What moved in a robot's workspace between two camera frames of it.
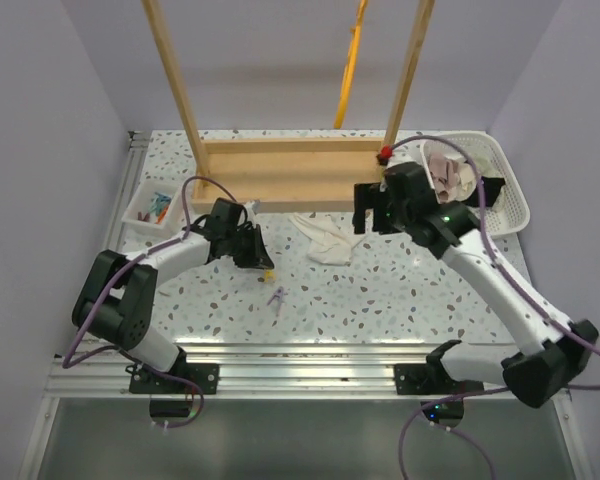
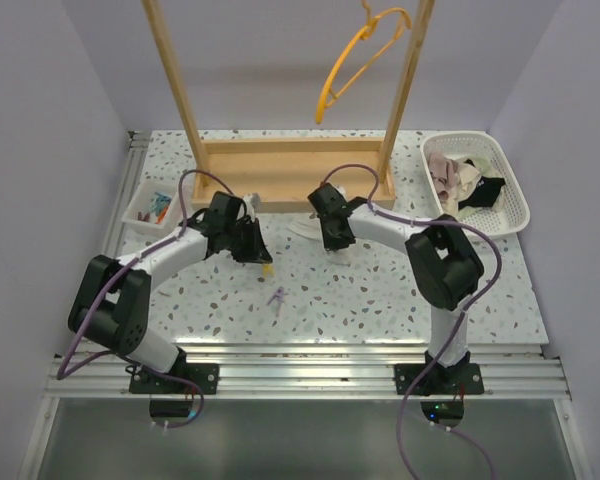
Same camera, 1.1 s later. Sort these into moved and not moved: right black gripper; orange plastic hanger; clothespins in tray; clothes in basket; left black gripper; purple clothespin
Moved: right black gripper; orange plastic hanger
Not moved: clothes in basket; left black gripper; clothespins in tray; purple clothespin
